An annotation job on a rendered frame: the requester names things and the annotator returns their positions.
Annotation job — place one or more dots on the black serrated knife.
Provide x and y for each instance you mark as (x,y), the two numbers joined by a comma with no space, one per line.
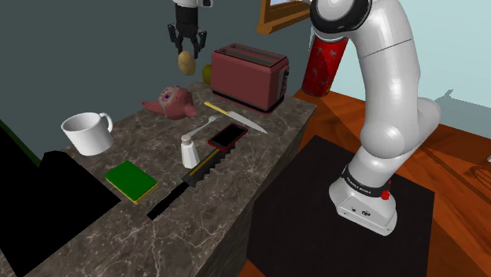
(199,170)

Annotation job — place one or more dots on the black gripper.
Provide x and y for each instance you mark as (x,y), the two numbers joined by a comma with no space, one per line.
(187,21)

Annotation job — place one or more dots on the silver fork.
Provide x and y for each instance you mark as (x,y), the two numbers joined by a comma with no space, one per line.
(201,127)

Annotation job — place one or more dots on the large black block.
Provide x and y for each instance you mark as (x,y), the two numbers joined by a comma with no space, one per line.
(42,207)

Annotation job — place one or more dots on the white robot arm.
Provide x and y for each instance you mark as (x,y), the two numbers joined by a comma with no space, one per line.
(387,76)

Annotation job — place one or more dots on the red cased phone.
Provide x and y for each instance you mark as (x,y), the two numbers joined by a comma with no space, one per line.
(228,136)

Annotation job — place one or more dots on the black robot stand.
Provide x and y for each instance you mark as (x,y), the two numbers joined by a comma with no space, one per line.
(307,222)

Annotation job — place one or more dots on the red patterned cylinder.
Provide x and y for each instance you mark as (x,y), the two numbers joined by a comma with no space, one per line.
(322,65)

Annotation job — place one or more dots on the green and yellow sponge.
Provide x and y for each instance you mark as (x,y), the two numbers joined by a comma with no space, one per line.
(130,180)

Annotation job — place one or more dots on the white salt shaker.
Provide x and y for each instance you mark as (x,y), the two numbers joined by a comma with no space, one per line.
(189,155)

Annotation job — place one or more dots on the white mug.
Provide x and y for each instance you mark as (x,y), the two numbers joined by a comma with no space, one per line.
(88,136)

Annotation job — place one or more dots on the red toaster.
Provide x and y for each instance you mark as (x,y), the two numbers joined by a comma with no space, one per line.
(245,78)

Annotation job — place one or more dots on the green apple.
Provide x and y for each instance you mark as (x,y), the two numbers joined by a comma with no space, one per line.
(207,74)

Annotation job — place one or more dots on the wooden window frame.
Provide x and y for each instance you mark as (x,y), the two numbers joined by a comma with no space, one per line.
(282,17)

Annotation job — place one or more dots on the pink teapot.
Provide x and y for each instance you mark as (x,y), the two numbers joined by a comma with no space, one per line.
(172,101)

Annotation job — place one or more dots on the brown potato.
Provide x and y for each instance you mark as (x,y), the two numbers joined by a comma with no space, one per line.
(187,63)

